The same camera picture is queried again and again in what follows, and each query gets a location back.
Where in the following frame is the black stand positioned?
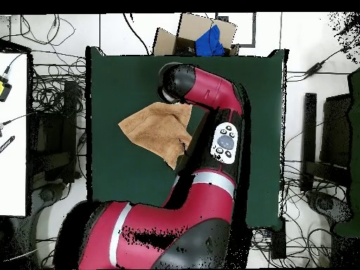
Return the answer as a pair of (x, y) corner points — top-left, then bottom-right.
(300, 92), (352, 193)
(27, 79), (79, 184)

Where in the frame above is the brown cardboard box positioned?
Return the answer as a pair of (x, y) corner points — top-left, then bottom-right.
(152, 12), (240, 57)

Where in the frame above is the black framed white panel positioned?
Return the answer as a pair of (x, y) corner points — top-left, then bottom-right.
(214, 11), (257, 48)

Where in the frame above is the black chair base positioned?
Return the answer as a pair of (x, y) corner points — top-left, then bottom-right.
(304, 189), (354, 226)

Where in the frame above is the dark green table cloth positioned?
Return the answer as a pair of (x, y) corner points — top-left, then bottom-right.
(84, 45), (290, 230)

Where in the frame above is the black power adapter with cable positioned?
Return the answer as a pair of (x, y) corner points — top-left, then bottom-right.
(286, 41), (360, 82)

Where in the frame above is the tangle of black floor cables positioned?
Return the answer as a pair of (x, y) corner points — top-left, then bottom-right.
(29, 56), (86, 113)
(250, 226), (333, 268)

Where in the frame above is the black emergency stop cable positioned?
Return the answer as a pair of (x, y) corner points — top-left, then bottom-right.
(2, 52), (27, 78)

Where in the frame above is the blue garment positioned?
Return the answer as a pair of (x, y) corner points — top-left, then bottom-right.
(194, 24), (226, 57)

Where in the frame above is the yellow emergency stop button box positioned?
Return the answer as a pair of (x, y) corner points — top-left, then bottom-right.
(0, 75), (13, 103)

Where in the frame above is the orange terry towel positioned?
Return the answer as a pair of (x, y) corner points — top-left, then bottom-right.
(117, 101), (195, 171)

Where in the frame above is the black striped bar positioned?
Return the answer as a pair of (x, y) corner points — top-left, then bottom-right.
(0, 135), (15, 154)

